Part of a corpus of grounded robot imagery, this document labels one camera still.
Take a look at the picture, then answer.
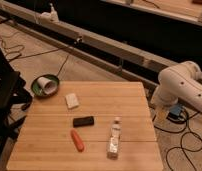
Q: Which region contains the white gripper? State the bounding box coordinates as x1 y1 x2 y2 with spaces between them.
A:
151 89 176 122

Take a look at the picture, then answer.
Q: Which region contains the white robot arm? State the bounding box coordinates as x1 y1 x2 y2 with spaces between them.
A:
151 61 202 122

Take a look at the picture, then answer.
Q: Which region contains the blue box on floor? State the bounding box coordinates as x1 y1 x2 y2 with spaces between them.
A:
169 104 183 118

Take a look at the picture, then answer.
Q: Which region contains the clear plastic bottle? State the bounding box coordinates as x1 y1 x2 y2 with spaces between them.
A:
107 117 121 159

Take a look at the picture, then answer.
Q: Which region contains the black rectangular block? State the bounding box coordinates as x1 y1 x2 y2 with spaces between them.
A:
73 116 94 127

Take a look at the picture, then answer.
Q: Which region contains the white paper cup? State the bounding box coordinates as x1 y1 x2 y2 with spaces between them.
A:
37 77 57 95

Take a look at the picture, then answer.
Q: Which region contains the green bowl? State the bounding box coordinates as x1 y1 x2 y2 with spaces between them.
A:
31 74 60 98

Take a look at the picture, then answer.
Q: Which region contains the black floor cable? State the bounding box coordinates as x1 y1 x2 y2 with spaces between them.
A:
153 108 202 171

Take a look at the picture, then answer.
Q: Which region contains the grey metal rail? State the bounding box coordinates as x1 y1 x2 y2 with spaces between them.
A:
0 0 202 93

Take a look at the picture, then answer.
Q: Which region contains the white object on rail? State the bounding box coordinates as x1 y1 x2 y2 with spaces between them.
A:
39 4 59 22

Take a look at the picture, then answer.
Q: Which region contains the black chair frame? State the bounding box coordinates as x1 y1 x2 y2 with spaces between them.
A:
0 49 32 156

